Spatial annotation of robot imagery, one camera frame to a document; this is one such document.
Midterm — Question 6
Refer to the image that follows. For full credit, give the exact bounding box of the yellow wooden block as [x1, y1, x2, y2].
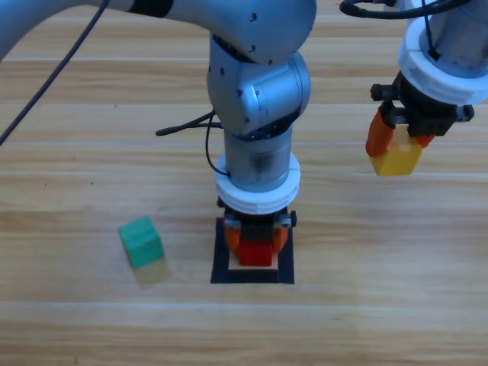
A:
[368, 124, 424, 178]

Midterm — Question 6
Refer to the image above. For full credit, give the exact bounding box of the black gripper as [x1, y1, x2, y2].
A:
[216, 196, 297, 253]
[364, 70, 476, 158]

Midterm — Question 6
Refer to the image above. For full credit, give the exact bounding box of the black tape square outline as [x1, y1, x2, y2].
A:
[210, 217, 296, 286]

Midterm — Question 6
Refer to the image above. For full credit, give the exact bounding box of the green wooden block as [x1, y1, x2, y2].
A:
[117, 216, 165, 269]

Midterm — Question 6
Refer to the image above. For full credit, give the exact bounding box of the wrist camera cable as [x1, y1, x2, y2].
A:
[155, 109, 232, 179]

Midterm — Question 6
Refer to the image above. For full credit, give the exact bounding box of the red wooden block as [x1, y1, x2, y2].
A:
[239, 242, 275, 267]

